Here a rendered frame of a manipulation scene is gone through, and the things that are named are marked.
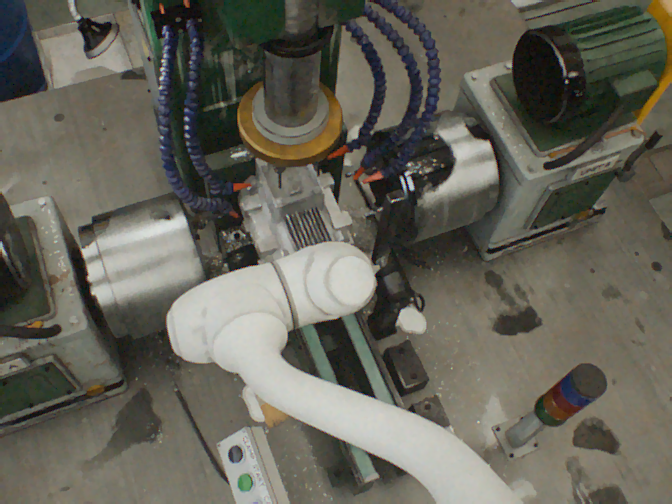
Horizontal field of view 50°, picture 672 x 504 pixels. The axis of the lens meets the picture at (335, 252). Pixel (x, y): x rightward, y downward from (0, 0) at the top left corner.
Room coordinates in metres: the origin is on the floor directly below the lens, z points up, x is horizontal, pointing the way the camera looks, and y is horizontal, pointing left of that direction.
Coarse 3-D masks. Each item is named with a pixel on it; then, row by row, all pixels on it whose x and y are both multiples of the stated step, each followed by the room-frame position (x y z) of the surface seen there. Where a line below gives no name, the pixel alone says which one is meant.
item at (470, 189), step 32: (384, 128) 0.92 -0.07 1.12; (448, 128) 0.91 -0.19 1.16; (480, 128) 0.93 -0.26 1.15; (384, 160) 0.86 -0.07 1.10; (416, 160) 0.82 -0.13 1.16; (448, 160) 0.84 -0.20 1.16; (480, 160) 0.86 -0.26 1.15; (384, 192) 0.84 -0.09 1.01; (416, 192) 0.77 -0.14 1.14; (448, 192) 0.79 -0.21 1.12; (480, 192) 0.81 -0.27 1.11; (416, 224) 0.73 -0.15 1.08; (448, 224) 0.76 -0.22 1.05
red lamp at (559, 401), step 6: (558, 384) 0.41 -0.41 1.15; (552, 390) 0.41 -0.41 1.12; (558, 390) 0.40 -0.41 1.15; (552, 396) 0.40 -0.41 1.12; (558, 396) 0.39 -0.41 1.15; (558, 402) 0.39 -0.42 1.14; (564, 402) 0.38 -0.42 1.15; (558, 408) 0.38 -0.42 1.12; (564, 408) 0.38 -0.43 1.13; (570, 408) 0.38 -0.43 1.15; (576, 408) 0.37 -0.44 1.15; (582, 408) 0.38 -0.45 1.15
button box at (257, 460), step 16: (240, 432) 0.27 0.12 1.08; (256, 432) 0.28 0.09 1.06; (224, 448) 0.25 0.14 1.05; (256, 448) 0.25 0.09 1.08; (224, 464) 0.22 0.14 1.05; (240, 464) 0.22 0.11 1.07; (256, 464) 0.22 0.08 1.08; (272, 464) 0.23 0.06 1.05; (256, 480) 0.20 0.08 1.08; (272, 480) 0.20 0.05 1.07; (240, 496) 0.17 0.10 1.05; (256, 496) 0.17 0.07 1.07; (272, 496) 0.18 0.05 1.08
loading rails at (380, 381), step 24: (360, 312) 0.59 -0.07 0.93; (288, 336) 0.55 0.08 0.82; (312, 336) 0.52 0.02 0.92; (336, 336) 0.56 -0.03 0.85; (360, 336) 0.54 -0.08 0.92; (312, 360) 0.47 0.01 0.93; (360, 360) 0.49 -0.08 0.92; (360, 384) 0.47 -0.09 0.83; (384, 384) 0.44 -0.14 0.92; (360, 456) 0.29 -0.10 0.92; (336, 480) 0.26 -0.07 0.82; (360, 480) 0.25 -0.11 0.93
